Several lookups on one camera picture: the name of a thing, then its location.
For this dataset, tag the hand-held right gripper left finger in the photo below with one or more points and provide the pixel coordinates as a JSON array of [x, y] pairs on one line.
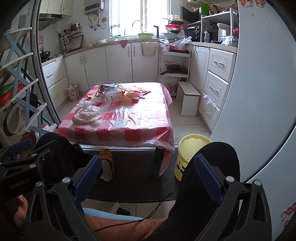
[[89, 176]]

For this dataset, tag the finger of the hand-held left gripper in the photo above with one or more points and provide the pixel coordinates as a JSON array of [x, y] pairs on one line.
[[30, 160], [20, 145]]

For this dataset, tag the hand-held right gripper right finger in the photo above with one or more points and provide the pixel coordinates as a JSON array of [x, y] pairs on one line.
[[208, 178]]

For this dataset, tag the yellow plastic bucket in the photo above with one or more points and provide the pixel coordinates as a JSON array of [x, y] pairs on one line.
[[187, 150]]

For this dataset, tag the clear plastic bag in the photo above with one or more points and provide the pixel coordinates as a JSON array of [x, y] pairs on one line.
[[86, 114], [179, 42]]

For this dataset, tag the white tissue wad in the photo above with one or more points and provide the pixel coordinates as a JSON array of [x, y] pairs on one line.
[[85, 103]]

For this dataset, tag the clear plastic bottle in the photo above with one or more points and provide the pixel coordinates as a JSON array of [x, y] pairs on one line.
[[111, 96]]

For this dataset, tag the grey juice carton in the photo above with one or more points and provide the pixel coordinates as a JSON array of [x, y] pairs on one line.
[[107, 87]]

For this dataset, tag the yellow white wrapper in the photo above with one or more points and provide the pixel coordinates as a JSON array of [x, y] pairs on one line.
[[133, 93]]

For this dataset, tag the person's left forearm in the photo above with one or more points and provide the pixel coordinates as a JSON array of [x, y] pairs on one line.
[[6, 222]]

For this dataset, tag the person's left hand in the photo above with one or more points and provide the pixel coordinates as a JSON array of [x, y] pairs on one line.
[[22, 207]]

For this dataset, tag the yellow patterned slipper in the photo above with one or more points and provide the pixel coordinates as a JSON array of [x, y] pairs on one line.
[[107, 165]]

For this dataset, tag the beige slipper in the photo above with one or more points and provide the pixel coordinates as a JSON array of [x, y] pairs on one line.
[[13, 117]]

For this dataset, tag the blue cushion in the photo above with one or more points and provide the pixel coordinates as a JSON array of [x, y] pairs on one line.
[[108, 214]]

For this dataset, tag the black floor mat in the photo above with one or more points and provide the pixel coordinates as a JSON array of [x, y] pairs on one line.
[[131, 183]]

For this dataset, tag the black power adapter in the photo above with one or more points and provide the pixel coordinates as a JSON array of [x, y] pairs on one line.
[[122, 211]]

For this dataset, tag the low black table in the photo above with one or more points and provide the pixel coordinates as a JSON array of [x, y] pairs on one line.
[[157, 162]]

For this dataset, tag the orange cloth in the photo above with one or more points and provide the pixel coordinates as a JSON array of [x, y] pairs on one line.
[[120, 228]]

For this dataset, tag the red checkered tablecloth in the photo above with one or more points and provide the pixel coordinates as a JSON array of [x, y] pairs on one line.
[[138, 120]]

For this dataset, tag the floral basket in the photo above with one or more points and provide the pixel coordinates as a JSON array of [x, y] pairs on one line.
[[73, 92]]

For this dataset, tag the plastic bag on drawer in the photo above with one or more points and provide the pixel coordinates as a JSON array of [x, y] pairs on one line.
[[210, 102]]

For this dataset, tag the white wooden stool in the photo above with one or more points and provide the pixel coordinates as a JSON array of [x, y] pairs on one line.
[[188, 98]]

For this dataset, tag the white drawer unit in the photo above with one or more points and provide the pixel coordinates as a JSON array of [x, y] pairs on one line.
[[218, 88]]

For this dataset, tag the black clay pot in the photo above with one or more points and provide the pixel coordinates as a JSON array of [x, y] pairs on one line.
[[45, 55]]

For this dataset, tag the white refrigerator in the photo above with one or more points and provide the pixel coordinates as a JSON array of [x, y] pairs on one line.
[[261, 92]]

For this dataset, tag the blue white shoe rack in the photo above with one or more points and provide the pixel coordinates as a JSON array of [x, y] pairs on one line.
[[16, 32]]

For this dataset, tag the black wok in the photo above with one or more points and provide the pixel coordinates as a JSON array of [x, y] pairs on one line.
[[177, 68]]

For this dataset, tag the black framed board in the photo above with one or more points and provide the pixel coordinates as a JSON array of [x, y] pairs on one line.
[[76, 42]]

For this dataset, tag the white base cabinets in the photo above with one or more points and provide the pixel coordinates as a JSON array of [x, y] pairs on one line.
[[118, 62]]

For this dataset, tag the white shelf trolley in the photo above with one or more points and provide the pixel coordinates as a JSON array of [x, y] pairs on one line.
[[174, 53]]

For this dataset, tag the range hood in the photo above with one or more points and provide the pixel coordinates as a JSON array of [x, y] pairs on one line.
[[49, 18]]

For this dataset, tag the white plate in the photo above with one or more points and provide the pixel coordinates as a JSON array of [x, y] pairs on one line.
[[101, 41]]

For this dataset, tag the pink rag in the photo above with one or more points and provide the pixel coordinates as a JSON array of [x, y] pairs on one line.
[[123, 43]]

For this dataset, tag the silver blue foil bag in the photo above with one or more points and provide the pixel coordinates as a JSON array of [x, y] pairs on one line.
[[227, 40]]

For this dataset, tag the white red plastic bag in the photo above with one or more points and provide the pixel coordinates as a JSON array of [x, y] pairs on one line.
[[165, 45]]

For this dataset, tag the white hanging bin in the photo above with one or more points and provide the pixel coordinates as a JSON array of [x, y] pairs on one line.
[[148, 48]]

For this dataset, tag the glass jar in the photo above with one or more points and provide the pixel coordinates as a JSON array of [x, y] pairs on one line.
[[206, 36]]

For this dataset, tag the white upper cabinet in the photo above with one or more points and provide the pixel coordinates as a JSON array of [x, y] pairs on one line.
[[60, 7]]

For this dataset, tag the small hanging plastic bag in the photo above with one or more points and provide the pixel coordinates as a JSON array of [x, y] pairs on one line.
[[182, 34]]

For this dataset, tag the black toaster oven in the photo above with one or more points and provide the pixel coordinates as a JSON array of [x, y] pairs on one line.
[[193, 32]]

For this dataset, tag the pale green bowl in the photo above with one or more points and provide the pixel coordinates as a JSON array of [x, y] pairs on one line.
[[170, 36]]

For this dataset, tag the red pot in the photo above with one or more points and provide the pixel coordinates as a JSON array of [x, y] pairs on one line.
[[235, 31]]

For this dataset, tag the white electric kettle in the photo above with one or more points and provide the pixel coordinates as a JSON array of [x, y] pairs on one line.
[[223, 29]]

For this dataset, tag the green basin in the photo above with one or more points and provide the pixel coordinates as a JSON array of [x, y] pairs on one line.
[[145, 35]]

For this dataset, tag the red basin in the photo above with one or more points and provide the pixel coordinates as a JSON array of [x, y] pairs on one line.
[[172, 27]]

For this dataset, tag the black faucet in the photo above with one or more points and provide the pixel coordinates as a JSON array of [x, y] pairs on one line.
[[156, 31]]

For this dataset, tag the grey water heater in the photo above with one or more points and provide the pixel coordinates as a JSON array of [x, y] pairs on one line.
[[92, 5]]

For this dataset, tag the chrome faucet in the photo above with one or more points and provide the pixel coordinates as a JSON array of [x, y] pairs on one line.
[[137, 22]]

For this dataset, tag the white metal rack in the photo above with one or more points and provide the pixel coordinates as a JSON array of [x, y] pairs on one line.
[[219, 15]]

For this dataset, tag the white cooking pot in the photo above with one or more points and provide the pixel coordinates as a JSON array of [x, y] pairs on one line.
[[174, 17]]

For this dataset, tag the kitchen window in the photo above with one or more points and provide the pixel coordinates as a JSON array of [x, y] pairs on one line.
[[129, 16]]

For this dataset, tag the black flat appliance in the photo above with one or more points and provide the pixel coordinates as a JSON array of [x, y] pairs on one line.
[[189, 14]]

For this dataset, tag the green plastic item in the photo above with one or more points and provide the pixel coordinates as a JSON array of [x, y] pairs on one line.
[[204, 9]]

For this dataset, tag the red cartoon stickers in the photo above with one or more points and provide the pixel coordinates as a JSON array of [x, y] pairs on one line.
[[251, 2]]

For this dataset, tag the metal door frame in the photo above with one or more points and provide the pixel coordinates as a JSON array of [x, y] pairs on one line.
[[38, 62]]

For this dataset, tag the wall utensil rack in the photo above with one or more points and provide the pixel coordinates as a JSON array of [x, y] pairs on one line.
[[66, 37]]

